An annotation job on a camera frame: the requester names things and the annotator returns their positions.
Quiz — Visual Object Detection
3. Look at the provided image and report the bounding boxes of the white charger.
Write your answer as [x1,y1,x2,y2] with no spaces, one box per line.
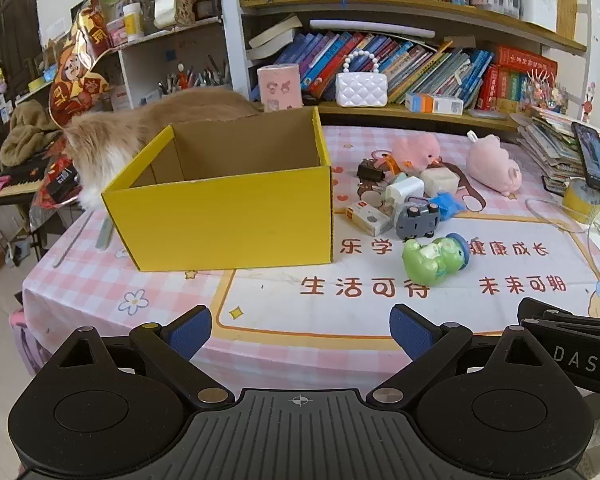
[385,177,425,211]

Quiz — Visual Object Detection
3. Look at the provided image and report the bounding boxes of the white bottle yellow label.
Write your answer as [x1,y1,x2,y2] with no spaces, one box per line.
[121,2,145,43]

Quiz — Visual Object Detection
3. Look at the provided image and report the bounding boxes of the wooden bookshelf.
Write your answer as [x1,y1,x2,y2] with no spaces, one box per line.
[220,0,596,131]

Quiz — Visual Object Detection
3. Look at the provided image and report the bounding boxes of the red gold foil balloon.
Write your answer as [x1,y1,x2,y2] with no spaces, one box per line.
[47,0,113,128]

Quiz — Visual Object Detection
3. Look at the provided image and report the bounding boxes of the orange long-haired cat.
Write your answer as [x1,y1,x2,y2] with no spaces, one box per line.
[62,87,261,211]

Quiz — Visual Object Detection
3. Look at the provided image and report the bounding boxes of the yellow cardboard box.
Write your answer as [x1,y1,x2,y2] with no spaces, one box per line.
[101,106,335,273]

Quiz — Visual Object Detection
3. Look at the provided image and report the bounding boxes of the bunch of pens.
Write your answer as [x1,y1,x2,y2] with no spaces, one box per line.
[157,55,231,93]

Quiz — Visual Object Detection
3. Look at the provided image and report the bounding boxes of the grey toy car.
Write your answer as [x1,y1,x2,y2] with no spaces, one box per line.
[394,200,441,241]

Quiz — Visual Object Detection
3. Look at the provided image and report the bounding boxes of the pink cylinder container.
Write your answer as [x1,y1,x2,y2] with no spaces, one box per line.
[256,64,303,112]

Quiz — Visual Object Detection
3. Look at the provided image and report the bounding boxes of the white storage box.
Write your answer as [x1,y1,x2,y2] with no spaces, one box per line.
[520,0,558,31]

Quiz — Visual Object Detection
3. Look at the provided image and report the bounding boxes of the blue plastic toy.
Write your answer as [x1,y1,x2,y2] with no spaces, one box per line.
[427,194,463,222]

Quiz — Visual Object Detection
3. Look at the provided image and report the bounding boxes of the small white box red label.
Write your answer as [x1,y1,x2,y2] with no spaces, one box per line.
[344,201,395,237]

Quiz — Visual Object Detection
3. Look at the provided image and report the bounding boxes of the red black package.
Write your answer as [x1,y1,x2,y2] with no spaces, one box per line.
[32,155,83,208]

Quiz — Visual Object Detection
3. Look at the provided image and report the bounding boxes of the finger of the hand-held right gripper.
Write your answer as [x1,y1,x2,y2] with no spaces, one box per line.
[518,298,600,343]

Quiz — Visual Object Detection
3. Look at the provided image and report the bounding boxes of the white orange blue carton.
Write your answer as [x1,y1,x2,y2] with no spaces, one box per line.
[405,92,465,115]

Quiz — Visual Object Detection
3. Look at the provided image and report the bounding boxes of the black smartphone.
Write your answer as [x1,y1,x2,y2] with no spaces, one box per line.
[571,121,600,193]

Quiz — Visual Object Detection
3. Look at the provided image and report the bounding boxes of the pink checkered printed tablecloth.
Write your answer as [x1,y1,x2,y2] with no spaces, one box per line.
[10,124,600,396]

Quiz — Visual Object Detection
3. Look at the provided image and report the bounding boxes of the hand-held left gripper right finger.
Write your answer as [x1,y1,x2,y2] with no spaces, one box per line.
[365,304,556,406]

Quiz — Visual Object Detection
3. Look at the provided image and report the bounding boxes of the white quilted pearl-handle handbag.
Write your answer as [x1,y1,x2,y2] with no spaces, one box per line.
[335,50,388,108]

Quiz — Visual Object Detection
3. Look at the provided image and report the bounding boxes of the grey lying books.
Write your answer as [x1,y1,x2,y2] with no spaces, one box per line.
[245,15,303,61]

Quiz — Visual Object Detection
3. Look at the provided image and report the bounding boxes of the colourful figurine ornament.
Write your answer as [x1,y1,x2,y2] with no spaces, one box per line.
[527,72,568,113]

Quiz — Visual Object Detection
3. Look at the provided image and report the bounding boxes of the brown fleece cloth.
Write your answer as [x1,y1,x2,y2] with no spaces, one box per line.
[0,100,66,166]

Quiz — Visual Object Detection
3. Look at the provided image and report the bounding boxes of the white desk shelf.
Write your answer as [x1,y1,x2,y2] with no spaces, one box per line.
[100,17,231,111]

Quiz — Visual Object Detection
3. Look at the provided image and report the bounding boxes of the white rolled paper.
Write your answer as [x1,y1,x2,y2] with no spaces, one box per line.
[309,19,438,41]

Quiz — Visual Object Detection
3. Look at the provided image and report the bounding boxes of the black power adapter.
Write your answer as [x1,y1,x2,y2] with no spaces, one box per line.
[357,159,387,183]

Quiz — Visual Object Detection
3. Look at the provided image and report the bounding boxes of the large pink plush toy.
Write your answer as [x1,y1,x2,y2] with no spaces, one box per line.
[466,131,523,195]

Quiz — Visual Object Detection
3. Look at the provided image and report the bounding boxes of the row of colourful leaning books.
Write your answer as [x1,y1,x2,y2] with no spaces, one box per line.
[280,30,561,111]

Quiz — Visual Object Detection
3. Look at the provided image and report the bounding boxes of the stack of picture books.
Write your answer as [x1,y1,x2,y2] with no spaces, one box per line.
[510,105,600,196]

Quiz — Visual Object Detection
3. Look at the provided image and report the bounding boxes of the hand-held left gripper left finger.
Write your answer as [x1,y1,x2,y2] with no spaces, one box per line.
[44,305,237,409]

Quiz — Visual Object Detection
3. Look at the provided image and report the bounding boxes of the white cable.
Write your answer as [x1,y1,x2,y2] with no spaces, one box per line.
[525,192,600,281]

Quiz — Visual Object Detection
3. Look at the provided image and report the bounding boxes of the white cube power adapter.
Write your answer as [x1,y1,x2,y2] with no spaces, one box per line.
[420,166,462,197]

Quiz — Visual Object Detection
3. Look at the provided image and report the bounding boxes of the black electronic keyboard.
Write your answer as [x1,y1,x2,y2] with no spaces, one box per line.
[0,157,48,206]

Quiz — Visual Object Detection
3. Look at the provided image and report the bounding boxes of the yellow tape roll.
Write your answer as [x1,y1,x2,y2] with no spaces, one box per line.
[562,177,600,223]

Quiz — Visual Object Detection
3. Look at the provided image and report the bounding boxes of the green toy figure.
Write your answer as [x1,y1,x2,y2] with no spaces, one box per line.
[401,233,472,287]

